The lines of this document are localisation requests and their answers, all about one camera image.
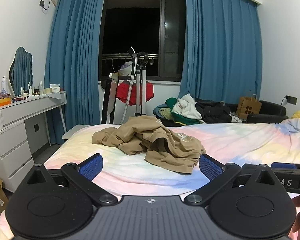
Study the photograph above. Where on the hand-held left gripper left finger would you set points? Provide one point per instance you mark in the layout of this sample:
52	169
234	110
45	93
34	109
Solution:
91	167

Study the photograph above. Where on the black sofa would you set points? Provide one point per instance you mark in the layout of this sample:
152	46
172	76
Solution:
267	110

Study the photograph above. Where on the garment steamer stand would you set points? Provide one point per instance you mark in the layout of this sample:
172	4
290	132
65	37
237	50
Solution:
143	92

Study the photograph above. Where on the blue curtain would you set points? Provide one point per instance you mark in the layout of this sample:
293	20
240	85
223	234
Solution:
75	55
220	42

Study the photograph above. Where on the white patterned garment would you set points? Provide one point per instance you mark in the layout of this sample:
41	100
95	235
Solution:
236	118

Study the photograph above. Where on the cloud-shaped mirror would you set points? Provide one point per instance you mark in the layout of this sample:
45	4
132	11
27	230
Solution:
21	70

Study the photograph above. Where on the white tissue box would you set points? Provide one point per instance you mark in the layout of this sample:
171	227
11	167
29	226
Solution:
55	88

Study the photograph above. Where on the yellow-green garment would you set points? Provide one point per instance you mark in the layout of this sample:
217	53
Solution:
166	113

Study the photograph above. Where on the grey cloth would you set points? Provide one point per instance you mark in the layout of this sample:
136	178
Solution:
53	96

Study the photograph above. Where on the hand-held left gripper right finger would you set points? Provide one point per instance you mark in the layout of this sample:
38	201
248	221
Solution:
210	167

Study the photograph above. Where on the white vanity desk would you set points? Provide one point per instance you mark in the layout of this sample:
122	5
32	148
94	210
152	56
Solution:
27	107

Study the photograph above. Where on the dark framed window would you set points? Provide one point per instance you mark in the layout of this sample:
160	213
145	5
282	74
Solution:
130	30

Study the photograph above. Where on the tall white spray bottle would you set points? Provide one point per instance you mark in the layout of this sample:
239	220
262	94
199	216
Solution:
4	85

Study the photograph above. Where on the black wall socket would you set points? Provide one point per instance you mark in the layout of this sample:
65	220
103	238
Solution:
42	3

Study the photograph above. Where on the tan printed t-shirt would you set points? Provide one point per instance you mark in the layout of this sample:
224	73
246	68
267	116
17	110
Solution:
165	150

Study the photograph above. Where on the brown paper bag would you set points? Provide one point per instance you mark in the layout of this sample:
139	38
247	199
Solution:
248	107

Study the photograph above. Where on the metal balcony railing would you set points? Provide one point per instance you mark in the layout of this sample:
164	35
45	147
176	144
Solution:
115	55

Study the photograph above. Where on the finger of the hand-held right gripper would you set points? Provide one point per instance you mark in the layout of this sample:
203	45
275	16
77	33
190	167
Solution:
283	165

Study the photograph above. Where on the pink purple bundle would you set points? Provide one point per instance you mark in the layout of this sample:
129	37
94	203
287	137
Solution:
0	95

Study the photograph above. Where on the small white cosmetic bottle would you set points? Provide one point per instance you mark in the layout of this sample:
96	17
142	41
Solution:
22	92
30	90
41	88

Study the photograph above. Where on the orange box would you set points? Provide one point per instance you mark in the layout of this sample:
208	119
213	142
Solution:
0	103

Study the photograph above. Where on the pastel tie-dye bed blanket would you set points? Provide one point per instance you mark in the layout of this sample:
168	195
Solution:
240	140

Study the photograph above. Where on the red garment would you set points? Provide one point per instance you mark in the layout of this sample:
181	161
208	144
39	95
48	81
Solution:
125	92

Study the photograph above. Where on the white drawer cabinet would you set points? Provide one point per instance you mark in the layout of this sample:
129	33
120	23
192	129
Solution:
12	152

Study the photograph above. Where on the green garment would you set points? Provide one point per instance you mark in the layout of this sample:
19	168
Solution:
185	120

